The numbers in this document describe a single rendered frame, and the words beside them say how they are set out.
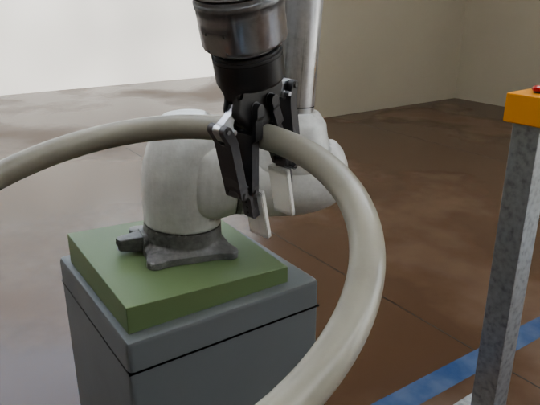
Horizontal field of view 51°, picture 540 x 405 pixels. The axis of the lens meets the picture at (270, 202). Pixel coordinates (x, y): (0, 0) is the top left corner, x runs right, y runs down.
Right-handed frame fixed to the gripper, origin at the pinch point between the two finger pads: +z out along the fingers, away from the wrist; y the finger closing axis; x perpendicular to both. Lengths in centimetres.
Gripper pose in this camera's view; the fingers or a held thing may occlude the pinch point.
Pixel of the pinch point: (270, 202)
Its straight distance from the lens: 71.0
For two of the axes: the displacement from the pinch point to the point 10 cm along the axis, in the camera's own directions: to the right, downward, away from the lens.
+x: 7.9, 2.8, -5.5
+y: -6.1, 5.3, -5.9
